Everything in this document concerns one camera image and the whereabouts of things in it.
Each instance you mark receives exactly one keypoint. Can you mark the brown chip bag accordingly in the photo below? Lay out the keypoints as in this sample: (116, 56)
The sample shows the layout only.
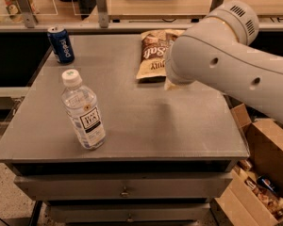
(154, 45)

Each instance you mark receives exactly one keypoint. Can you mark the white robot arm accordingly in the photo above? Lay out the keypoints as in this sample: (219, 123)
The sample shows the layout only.
(216, 52)

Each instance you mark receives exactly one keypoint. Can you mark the clear plastic water bottle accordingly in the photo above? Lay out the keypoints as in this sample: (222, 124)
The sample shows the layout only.
(81, 106)

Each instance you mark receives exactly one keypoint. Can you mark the grey metal drawer cabinet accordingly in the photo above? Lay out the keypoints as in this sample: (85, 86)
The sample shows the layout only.
(173, 150)

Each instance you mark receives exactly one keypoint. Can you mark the upper drawer knob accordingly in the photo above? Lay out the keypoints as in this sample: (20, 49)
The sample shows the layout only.
(125, 193)

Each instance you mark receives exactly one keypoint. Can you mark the drawer knob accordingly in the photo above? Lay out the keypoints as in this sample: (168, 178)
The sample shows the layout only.
(125, 193)
(129, 218)

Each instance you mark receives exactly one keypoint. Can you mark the blue Pepsi can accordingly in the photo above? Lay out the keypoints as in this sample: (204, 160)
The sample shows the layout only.
(62, 47)

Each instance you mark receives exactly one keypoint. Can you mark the lower drawer knob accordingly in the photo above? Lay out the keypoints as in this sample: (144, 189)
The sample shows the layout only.
(129, 218)

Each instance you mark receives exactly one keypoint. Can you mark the cardboard box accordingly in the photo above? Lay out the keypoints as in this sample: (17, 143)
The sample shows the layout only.
(238, 204)

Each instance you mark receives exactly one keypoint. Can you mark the Pepsi can in box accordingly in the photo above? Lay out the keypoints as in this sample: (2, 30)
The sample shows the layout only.
(265, 182)

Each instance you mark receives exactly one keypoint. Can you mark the snack packets in box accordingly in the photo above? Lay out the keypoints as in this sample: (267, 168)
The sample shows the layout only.
(273, 202)

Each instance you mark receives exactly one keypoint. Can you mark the middle metal bracket post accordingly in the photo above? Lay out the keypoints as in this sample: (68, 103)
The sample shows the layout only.
(102, 10)

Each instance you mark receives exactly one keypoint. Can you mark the left metal bracket post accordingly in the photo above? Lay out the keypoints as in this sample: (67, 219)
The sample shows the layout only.
(27, 13)

